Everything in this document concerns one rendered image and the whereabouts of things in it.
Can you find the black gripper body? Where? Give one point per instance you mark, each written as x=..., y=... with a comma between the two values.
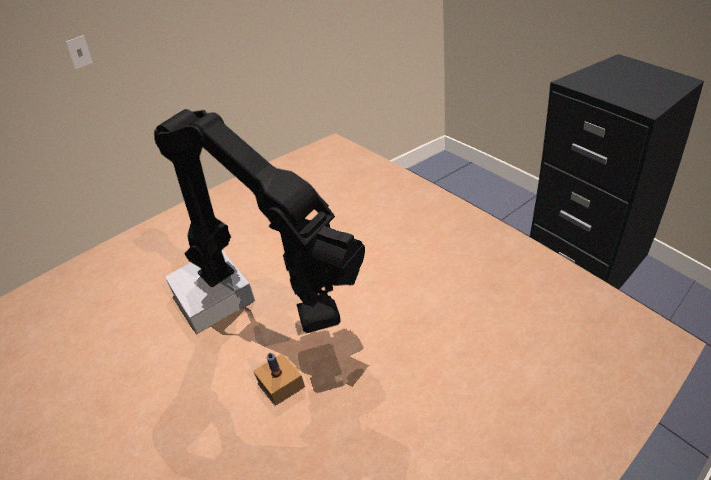
x=318, y=311

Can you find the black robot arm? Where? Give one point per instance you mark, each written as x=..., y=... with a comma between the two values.
x=283, y=196

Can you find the tan wooden block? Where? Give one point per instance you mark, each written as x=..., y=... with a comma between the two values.
x=280, y=387

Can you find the grey marker with orange band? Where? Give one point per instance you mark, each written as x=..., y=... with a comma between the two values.
x=273, y=365

